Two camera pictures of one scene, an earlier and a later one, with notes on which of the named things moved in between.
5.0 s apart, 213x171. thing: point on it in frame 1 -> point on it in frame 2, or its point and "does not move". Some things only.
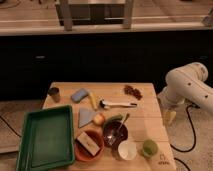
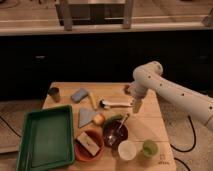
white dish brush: (106, 105) does not move
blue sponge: (79, 95) does not move
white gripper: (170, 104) -> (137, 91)
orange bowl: (81, 151) does not move
